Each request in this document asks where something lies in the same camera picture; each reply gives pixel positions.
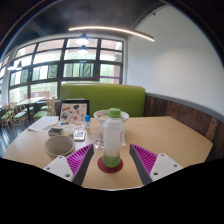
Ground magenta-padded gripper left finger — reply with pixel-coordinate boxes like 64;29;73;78
43;143;95;186

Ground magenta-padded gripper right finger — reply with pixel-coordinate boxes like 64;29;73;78
129;143;184;186

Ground white drink bottle green cap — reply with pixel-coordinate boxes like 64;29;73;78
101;107;126;169

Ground white printed mug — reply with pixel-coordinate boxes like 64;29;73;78
44;134;76;158

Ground flat round red coaster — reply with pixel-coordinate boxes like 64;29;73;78
97;156;124;174

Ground white paper sheets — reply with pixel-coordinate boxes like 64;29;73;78
27;115;60;133

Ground small blue-capped bottle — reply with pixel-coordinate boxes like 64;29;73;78
84;114;91;130

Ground sticker-covered black laptop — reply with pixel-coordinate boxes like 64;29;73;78
58;99;90;123

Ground white ceramic bowl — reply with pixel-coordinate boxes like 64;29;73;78
93;109;130;128

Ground wooden chairs with green seats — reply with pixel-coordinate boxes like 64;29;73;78
0;96;57;130

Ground wooden dining table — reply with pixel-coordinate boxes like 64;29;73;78
16;96;46;115

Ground green booth sofa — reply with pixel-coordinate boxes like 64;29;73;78
59;83;147;118

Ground dark pendant ceiling lamps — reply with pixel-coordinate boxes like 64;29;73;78
6;32;90;72

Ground long curved light strip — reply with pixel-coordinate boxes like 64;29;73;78
68;25;155;43

